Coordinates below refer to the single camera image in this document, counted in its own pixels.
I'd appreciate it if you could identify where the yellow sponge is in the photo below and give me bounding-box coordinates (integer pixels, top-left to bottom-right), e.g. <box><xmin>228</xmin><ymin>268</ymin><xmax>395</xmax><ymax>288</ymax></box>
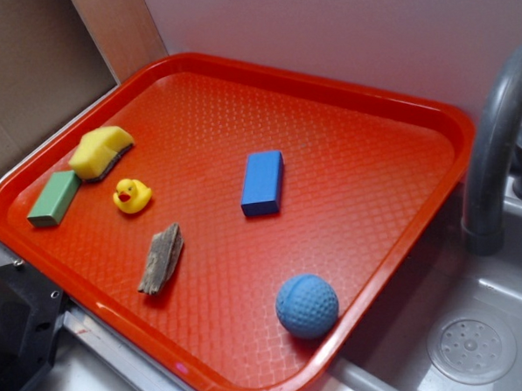
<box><xmin>68</xmin><ymin>126</ymin><xmax>135</xmax><ymax>183</ymax></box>

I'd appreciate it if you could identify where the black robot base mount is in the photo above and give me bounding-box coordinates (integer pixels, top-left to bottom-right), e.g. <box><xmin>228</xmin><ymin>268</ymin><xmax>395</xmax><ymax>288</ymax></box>
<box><xmin>0</xmin><ymin>263</ymin><xmax>64</xmax><ymax>391</ymax></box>

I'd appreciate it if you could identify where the yellow rubber duck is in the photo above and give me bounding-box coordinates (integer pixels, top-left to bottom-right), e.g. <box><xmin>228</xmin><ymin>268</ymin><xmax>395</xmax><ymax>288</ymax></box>
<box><xmin>112</xmin><ymin>178</ymin><xmax>152</xmax><ymax>214</ymax></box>

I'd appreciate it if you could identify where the brown wood chip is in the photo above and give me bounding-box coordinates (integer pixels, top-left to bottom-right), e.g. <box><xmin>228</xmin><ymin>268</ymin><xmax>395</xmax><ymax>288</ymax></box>
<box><xmin>137</xmin><ymin>223</ymin><xmax>184</xmax><ymax>296</ymax></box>

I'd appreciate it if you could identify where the grey toy faucet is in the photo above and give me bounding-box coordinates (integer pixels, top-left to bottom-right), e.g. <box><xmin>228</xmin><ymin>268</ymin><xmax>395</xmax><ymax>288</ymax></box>
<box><xmin>461</xmin><ymin>45</ymin><xmax>522</xmax><ymax>255</ymax></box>

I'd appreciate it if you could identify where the grey toy sink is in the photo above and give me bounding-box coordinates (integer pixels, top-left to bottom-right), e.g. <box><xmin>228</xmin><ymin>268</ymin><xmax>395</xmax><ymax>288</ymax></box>
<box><xmin>330</xmin><ymin>192</ymin><xmax>522</xmax><ymax>391</ymax></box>

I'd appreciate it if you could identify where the blue dimpled ball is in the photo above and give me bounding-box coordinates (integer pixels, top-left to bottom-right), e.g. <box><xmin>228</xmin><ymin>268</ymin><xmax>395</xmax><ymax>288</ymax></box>
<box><xmin>275</xmin><ymin>274</ymin><xmax>339</xmax><ymax>340</ymax></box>

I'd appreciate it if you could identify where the brown cardboard panel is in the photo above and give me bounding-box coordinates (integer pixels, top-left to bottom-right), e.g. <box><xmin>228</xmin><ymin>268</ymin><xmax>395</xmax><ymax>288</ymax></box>
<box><xmin>0</xmin><ymin>0</ymin><xmax>167</xmax><ymax>178</ymax></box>

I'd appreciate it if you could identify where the green rectangular block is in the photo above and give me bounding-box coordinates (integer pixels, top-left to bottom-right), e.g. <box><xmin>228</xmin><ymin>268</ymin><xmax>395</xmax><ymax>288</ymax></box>
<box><xmin>26</xmin><ymin>171</ymin><xmax>82</xmax><ymax>227</ymax></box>

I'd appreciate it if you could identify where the blue rectangular block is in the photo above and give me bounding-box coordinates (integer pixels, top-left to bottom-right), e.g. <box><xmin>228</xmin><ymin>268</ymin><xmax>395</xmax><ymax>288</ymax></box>
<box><xmin>240</xmin><ymin>150</ymin><xmax>284</xmax><ymax>217</ymax></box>

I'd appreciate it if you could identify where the red plastic tray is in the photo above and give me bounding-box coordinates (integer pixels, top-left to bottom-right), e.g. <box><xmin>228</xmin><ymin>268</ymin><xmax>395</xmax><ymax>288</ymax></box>
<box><xmin>0</xmin><ymin>53</ymin><xmax>475</xmax><ymax>391</ymax></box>

